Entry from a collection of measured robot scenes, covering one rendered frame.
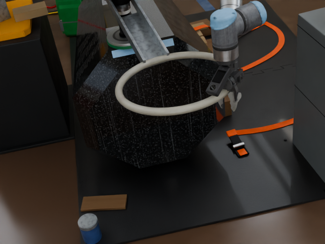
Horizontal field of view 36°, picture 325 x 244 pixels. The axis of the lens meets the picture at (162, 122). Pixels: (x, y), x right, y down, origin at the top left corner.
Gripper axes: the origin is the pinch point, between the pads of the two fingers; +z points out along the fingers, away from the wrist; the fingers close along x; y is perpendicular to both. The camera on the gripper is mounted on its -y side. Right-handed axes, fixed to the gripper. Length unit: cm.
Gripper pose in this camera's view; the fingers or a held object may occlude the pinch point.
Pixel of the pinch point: (226, 107)
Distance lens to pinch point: 189.6
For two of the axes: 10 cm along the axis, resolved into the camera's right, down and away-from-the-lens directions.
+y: 6.2, -5.0, 6.1
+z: 1.4, 8.3, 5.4
